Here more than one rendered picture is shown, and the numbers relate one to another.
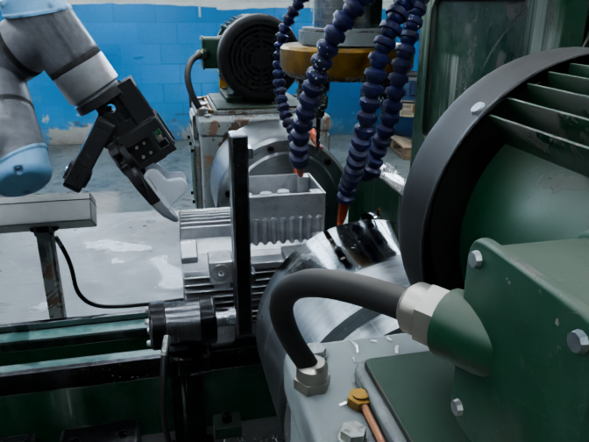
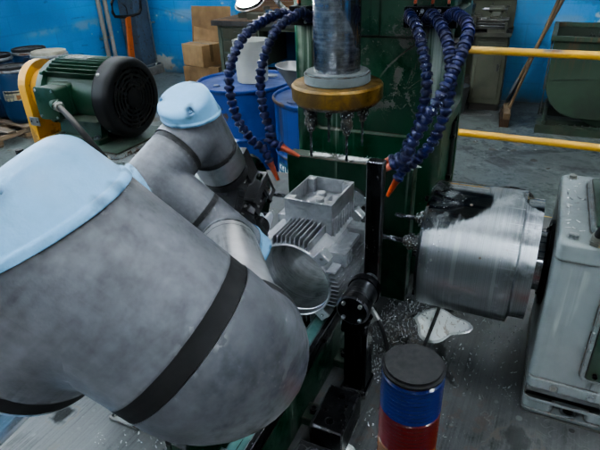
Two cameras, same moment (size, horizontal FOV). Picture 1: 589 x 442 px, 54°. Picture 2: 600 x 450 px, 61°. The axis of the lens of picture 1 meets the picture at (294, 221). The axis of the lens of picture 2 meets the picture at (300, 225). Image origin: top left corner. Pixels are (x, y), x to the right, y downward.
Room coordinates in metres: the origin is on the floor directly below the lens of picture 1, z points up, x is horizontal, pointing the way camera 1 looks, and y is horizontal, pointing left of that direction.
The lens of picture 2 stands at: (0.25, 0.78, 1.57)
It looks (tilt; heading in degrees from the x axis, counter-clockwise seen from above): 28 degrees down; 309
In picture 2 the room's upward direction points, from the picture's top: 2 degrees counter-clockwise
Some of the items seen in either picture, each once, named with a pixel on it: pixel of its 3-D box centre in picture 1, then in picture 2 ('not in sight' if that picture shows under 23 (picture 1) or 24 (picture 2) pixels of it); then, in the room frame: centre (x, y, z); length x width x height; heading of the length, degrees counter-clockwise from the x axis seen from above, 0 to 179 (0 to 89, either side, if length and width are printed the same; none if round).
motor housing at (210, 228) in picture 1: (250, 269); (312, 254); (0.78, 0.07, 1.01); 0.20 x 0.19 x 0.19; 102
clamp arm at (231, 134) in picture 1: (239, 238); (373, 227); (0.65, 0.07, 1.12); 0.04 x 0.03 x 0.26; 103
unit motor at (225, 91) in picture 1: (237, 104); (87, 144); (1.42, 0.14, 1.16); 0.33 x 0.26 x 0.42; 13
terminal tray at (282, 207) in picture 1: (276, 208); (320, 205); (0.79, 0.03, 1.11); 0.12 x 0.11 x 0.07; 102
